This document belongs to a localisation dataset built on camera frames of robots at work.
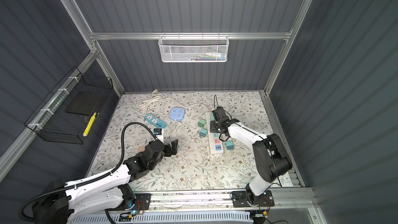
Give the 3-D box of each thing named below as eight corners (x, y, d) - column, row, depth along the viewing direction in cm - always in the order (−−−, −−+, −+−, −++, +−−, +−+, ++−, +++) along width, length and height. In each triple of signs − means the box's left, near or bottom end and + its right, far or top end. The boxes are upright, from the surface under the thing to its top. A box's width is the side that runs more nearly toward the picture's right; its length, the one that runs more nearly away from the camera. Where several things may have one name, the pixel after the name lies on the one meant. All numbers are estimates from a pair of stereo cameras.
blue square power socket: (168, 121, 105) (168, 118, 103) (170, 109, 112) (170, 107, 110) (184, 121, 105) (183, 118, 103) (185, 109, 112) (184, 107, 110)
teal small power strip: (145, 119, 107) (144, 117, 104) (150, 115, 109) (149, 112, 107) (162, 130, 102) (161, 127, 99) (167, 125, 104) (166, 122, 102)
